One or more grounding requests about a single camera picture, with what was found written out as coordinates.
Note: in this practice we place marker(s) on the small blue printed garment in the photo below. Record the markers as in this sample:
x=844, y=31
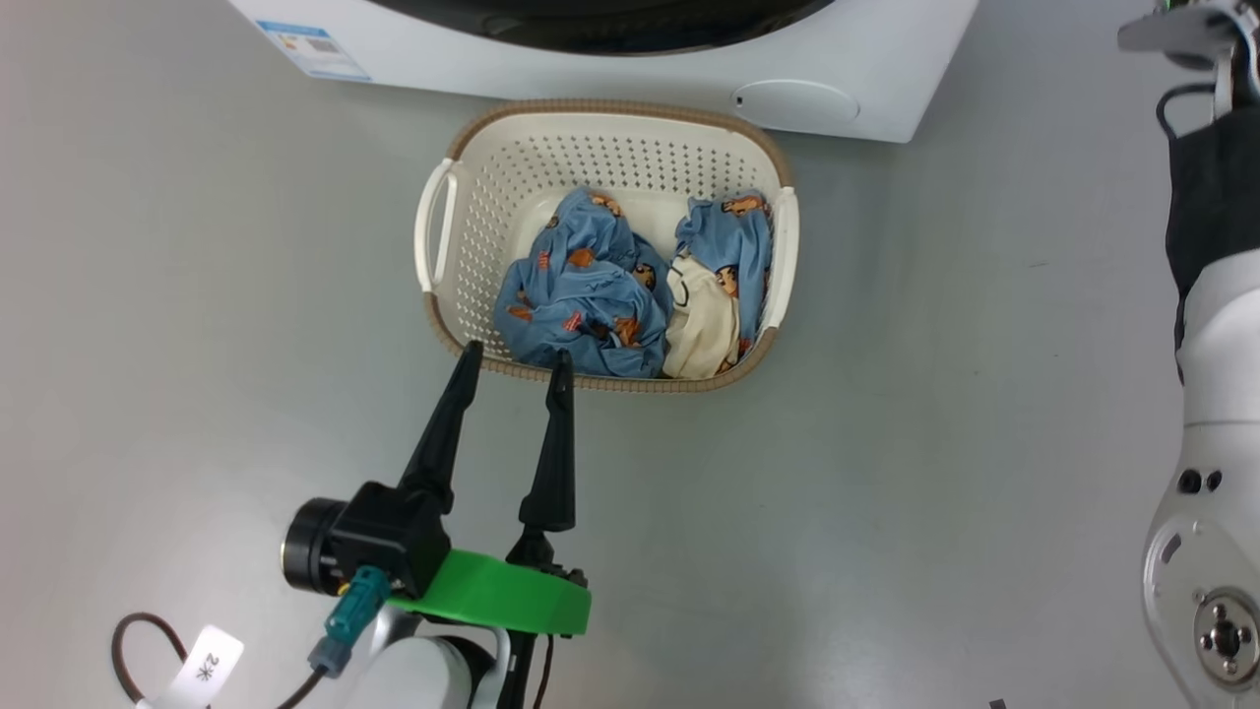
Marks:
x=733, y=241

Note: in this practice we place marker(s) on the white front-load washing machine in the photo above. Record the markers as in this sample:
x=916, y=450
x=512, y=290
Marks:
x=886, y=59

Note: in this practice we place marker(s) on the blue energy label sticker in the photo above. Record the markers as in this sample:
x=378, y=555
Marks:
x=313, y=49

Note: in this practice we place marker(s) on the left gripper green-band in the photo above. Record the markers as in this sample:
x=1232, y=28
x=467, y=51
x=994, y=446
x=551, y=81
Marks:
x=502, y=596

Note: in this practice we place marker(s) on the cream perforated laundry basket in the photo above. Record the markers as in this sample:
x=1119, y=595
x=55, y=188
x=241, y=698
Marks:
x=492, y=197

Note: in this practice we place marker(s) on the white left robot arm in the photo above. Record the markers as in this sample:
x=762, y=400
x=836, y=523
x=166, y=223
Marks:
x=423, y=675

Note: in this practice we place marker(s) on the large blue printed garment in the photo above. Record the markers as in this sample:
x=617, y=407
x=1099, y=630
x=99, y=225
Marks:
x=581, y=295

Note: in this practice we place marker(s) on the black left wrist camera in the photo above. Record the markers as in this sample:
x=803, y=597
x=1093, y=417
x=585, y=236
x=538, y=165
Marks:
x=384, y=537

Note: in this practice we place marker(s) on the dark glass washing machine door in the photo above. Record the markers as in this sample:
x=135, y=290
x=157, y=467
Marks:
x=610, y=25

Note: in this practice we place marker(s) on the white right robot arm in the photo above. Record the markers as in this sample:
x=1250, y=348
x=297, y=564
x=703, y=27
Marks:
x=1221, y=443

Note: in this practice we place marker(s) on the cream garment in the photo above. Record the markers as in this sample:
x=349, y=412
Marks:
x=704, y=330

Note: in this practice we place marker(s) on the round washer filter cover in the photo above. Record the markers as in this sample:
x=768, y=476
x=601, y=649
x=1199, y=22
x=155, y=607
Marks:
x=795, y=102

